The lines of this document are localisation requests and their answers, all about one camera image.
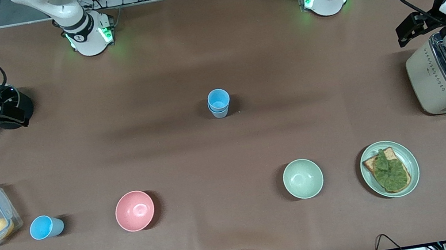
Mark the small green lettuce leaf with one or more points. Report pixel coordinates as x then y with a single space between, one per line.
381 160

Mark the large green lettuce leaf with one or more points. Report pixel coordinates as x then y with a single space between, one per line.
394 176

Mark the black round holder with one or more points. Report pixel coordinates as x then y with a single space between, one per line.
25 105

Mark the pink bowl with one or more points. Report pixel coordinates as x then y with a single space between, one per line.
134 210

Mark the brown table cover sheet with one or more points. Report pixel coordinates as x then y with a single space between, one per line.
229 164

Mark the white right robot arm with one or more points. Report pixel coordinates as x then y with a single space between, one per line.
85 30

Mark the pale green bowl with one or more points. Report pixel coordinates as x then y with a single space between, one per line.
303 178

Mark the blue plastic cup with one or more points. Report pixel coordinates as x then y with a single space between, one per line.
220 114
218 99
42 227

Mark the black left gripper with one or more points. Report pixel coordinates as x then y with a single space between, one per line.
433 21

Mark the brown bread slice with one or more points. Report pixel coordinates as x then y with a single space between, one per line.
368 163

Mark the pale green round plate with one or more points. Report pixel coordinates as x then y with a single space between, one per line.
412 166

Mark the yellow round food piece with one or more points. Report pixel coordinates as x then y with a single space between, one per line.
0 228

